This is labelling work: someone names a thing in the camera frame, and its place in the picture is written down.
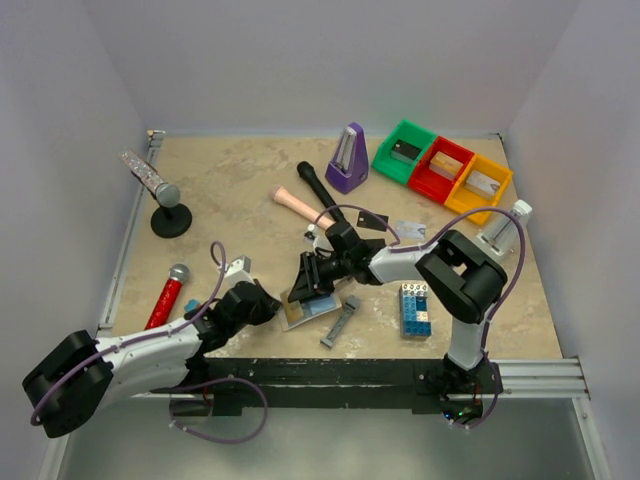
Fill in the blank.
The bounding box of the beige card holder wallet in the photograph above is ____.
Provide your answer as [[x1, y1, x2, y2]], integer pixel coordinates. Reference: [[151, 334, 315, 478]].
[[278, 291, 342, 332]]

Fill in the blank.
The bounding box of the gold credit card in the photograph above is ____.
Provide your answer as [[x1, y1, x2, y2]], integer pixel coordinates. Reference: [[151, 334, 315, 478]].
[[283, 301, 305, 326]]

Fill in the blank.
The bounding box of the white VIP credit card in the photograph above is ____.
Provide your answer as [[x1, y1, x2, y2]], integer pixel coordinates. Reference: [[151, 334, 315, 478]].
[[395, 220, 426, 240]]

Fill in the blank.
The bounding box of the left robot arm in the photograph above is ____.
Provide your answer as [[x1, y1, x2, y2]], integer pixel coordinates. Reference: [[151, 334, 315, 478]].
[[22, 281, 282, 438]]

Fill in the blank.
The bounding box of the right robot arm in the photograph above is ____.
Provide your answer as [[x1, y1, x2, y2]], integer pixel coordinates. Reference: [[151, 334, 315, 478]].
[[288, 222, 508, 371]]

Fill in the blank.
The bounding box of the black card in green bin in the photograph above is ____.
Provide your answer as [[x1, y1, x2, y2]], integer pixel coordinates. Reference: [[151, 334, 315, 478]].
[[390, 140, 422, 164]]

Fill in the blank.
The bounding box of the tan card in red bin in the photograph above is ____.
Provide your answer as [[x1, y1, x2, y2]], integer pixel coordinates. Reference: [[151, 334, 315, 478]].
[[429, 152, 463, 181]]

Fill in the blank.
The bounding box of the white card in yellow bin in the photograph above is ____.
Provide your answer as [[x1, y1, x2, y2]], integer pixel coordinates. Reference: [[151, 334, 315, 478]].
[[465, 170, 501, 199]]

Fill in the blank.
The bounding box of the brown blue toy brick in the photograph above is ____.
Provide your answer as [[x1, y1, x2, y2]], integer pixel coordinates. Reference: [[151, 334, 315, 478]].
[[184, 299, 198, 312]]

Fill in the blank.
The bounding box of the grey truss beam piece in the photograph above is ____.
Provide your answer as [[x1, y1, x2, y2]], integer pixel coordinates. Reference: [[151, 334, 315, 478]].
[[320, 295, 361, 349]]

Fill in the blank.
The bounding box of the red glitter microphone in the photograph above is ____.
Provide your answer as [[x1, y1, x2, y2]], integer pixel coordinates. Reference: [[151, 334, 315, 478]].
[[144, 263, 190, 330]]

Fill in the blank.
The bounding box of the blue toy brick block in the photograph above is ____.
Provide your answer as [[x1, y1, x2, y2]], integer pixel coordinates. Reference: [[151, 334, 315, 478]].
[[398, 282, 432, 339]]

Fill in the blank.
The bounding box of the purple metronome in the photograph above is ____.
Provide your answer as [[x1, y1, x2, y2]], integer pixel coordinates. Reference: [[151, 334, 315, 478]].
[[325, 122, 369, 195]]

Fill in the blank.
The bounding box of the pink microphone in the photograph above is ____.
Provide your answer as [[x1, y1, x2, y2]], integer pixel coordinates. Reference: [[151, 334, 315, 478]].
[[270, 186, 335, 230]]

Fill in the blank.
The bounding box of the black microphone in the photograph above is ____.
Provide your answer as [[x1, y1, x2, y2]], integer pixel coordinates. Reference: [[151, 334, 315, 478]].
[[296, 161, 346, 222]]

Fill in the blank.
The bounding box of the black round microphone stand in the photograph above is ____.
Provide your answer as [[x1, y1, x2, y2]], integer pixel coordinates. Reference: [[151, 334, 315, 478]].
[[150, 203, 193, 239]]

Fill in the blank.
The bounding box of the red storage bin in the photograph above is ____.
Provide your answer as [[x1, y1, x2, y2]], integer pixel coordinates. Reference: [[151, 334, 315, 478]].
[[408, 136, 474, 204]]

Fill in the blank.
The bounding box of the yellow storage bin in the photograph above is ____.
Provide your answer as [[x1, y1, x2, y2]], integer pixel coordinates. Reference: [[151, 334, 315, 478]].
[[444, 154, 513, 214]]

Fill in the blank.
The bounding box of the glitter microphone on stand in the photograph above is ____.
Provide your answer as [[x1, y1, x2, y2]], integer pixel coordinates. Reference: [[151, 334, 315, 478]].
[[118, 149, 181, 208]]

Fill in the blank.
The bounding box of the green storage bin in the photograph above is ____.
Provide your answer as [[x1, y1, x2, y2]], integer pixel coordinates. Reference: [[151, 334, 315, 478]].
[[372, 119, 437, 185]]

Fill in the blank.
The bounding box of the white metronome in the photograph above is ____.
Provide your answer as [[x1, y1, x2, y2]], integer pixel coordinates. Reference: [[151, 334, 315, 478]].
[[474, 200, 532, 263]]

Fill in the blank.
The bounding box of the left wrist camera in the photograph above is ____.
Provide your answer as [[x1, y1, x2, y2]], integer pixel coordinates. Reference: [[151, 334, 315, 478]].
[[224, 255, 253, 286]]

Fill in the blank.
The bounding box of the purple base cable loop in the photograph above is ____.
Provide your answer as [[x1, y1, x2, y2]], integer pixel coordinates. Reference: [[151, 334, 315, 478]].
[[168, 375, 270, 444]]

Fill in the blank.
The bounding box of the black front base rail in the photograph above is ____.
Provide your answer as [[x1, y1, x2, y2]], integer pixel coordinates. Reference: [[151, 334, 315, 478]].
[[173, 358, 503, 416]]

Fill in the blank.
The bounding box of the aluminium frame rail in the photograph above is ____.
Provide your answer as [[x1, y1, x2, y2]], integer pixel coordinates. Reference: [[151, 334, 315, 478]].
[[89, 130, 166, 351]]

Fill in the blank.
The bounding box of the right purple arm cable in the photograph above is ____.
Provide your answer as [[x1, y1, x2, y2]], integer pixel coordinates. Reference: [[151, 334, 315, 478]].
[[314, 203, 527, 351]]

